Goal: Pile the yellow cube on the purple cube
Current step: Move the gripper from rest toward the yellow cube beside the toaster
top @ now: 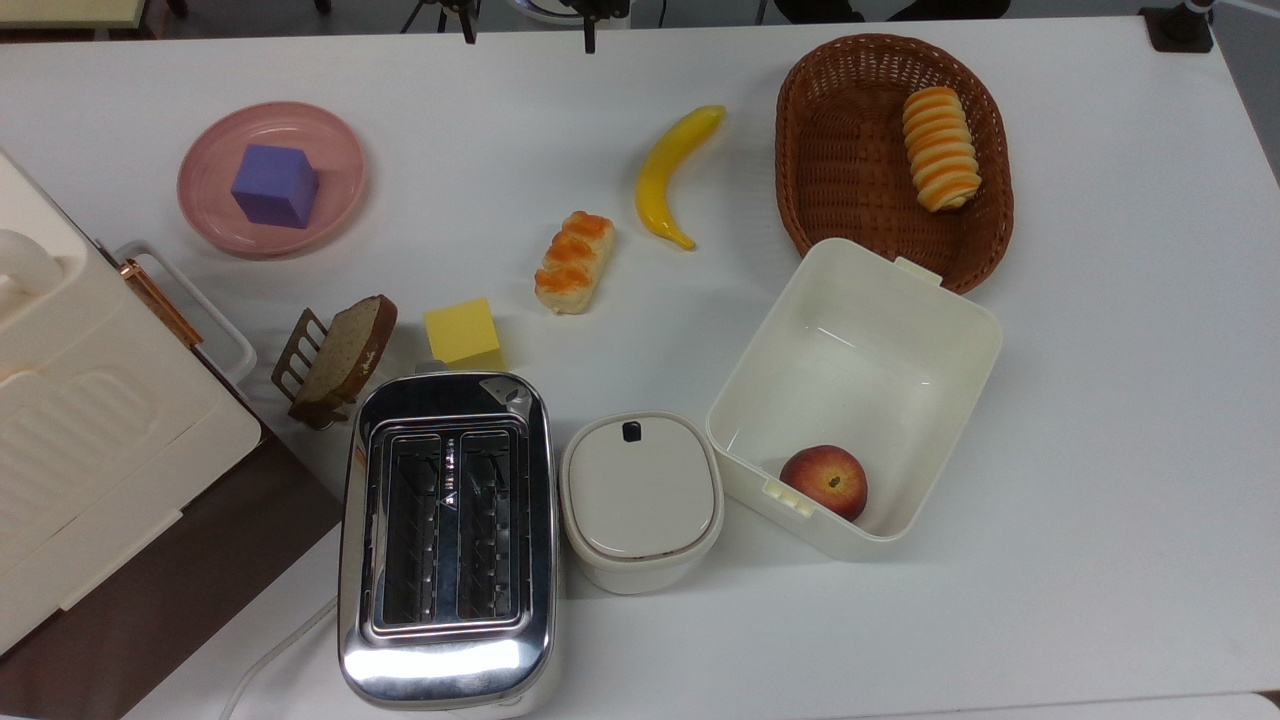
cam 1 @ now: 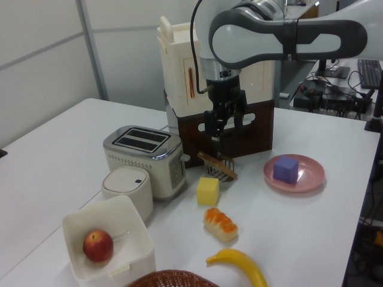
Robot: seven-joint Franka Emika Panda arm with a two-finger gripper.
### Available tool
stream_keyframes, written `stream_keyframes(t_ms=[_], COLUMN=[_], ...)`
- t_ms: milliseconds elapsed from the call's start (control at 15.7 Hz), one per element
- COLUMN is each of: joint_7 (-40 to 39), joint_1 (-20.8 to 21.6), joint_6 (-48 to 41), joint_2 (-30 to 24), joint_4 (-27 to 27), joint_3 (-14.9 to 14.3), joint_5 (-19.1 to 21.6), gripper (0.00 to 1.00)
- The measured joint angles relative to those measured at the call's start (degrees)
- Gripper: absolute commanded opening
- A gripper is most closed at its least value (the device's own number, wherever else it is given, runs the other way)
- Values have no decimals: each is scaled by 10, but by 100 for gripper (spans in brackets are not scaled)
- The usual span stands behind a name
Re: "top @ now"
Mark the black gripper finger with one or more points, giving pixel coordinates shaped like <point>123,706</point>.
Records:
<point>591,35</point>

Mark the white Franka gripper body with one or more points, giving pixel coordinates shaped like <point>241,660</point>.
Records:
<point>602,8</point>

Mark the yellow cube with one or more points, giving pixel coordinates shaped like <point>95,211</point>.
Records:
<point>462,330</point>

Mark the purple cube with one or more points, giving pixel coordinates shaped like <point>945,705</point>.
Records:
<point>275,187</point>

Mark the black tripod legs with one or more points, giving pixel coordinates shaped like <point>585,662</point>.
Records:
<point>462,15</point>

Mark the yellow banana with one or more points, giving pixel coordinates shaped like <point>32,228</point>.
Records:
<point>660,175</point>

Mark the black stand base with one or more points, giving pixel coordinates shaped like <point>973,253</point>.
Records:
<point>820,10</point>

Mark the orange glazed bread loaf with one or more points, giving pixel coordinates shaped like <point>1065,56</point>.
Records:
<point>573,263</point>

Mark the pink plate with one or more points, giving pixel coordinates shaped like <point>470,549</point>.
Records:
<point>335,145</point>

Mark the brown wicker basket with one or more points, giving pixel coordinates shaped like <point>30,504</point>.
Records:
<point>850,150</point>

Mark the striped spiral bread roll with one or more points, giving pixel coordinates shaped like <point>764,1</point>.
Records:
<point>940,150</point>

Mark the cream plastic open box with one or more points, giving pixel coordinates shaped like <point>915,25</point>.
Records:
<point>850,340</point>

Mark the brown bread slice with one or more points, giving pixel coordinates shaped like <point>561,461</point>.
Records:
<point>345,355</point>

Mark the brown metal toast rack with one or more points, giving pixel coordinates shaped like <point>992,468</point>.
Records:
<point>291,362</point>

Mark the cream lidded pot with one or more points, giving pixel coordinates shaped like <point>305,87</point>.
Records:
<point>640,495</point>

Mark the red peach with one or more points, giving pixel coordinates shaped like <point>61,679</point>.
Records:
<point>824,482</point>

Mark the pale yellow side table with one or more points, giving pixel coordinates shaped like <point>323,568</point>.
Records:
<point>60,10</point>

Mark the cream bread box appliance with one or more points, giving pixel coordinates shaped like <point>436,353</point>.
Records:
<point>90,430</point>

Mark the chrome two-slot toaster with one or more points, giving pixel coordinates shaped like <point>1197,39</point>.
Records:
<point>450,665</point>

